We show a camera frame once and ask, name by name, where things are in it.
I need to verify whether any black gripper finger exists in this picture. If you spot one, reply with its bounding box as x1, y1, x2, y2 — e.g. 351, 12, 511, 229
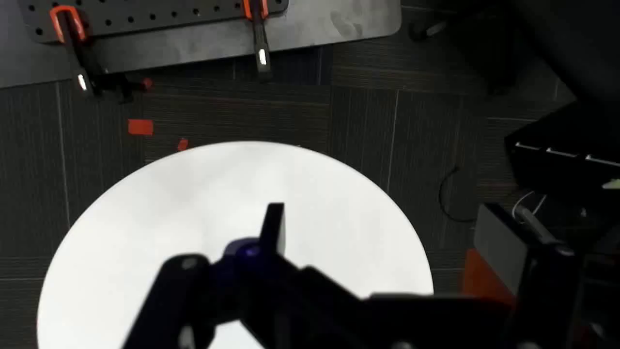
260, 202, 285, 254

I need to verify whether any orange black clamp left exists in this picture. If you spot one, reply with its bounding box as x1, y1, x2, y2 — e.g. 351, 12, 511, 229
48, 4, 101, 97

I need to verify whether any orange black clamp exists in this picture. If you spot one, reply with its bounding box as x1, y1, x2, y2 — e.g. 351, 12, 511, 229
48, 4, 101, 97
242, 0, 271, 78

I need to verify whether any orange black clamp right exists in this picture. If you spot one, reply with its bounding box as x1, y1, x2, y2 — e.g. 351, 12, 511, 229
242, 0, 271, 78

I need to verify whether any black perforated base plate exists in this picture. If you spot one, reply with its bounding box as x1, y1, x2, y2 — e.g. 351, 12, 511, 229
15, 0, 289, 45

